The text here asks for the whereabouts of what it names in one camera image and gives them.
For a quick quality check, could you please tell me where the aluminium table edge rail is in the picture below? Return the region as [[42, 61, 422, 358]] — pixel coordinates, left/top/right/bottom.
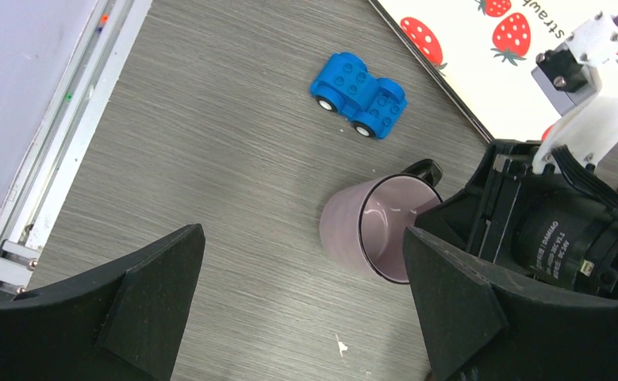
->
[[0, 1, 152, 297]]

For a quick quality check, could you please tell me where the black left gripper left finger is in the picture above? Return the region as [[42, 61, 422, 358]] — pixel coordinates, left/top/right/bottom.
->
[[0, 224, 205, 380]]

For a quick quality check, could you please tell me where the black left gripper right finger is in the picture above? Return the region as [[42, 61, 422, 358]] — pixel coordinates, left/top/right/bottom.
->
[[403, 228, 618, 380]]

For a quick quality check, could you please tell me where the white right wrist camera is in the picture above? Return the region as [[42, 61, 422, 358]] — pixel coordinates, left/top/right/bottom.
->
[[532, 11, 618, 175]]

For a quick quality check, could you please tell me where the white serving tray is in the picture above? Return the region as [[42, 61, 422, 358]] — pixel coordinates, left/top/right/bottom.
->
[[374, 0, 618, 141]]

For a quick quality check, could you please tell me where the mauve mug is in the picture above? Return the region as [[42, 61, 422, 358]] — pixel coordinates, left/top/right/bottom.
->
[[319, 159, 443, 284]]

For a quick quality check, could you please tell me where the blue toy car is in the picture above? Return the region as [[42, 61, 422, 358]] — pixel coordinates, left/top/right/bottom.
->
[[309, 52, 408, 140]]

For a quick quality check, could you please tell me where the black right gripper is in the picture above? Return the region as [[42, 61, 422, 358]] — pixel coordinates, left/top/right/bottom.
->
[[415, 140, 618, 300]]

